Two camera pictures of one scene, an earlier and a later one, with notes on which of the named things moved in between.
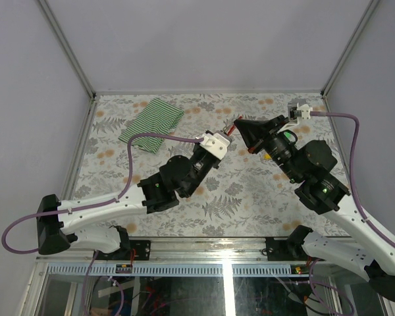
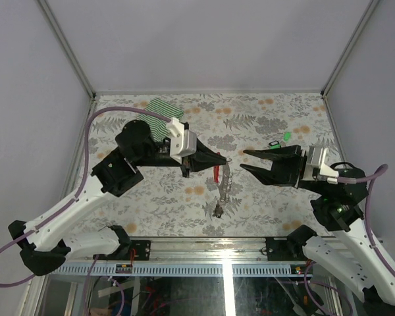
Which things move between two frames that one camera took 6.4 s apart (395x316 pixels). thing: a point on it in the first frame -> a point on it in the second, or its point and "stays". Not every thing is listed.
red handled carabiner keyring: (228, 130) -> (216, 171)
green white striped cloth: (157, 118) stays
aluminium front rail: (241, 251) stays
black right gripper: (253, 130) -> (287, 162)
